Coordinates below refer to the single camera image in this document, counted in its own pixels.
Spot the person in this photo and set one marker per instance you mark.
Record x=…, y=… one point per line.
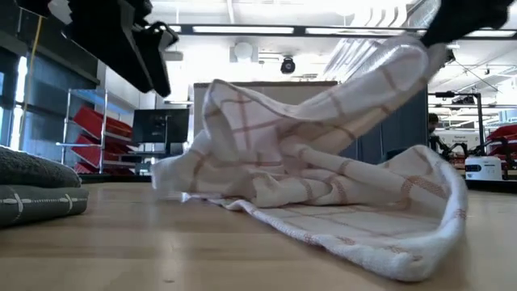
x=433, y=121

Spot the white box-shaped device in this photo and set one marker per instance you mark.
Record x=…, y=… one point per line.
x=482, y=169

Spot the ceiling light rail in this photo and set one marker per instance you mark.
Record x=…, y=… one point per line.
x=242, y=29

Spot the black monitor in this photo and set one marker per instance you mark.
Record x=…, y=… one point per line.
x=161, y=125

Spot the black gantry frame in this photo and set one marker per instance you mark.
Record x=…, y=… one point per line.
x=480, y=121

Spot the black round ceiling camera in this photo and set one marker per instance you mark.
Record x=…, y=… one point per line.
x=287, y=65

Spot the black overhead rig device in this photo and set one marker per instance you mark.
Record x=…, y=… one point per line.
x=449, y=56

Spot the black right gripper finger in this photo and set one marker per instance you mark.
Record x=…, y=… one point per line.
x=464, y=18

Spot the white red-checked towel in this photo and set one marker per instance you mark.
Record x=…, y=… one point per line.
x=282, y=161

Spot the beige fabric storage box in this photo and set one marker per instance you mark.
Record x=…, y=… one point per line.
x=291, y=91

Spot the red plastic shelf bin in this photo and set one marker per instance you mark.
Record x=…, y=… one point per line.
x=87, y=169
x=89, y=151
x=93, y=121

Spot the grey partition screen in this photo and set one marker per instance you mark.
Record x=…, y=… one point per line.
x=404, y=137

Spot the white round ceiling speaker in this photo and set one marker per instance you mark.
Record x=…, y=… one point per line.
x=244, y=51

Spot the grey white-grid towel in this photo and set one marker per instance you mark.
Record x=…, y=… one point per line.
x=40, y=206

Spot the black background robot arm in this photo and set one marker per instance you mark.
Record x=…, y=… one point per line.
x=444, y=144

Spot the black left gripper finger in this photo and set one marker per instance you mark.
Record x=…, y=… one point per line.
x=109, y=32
x=157, y=48

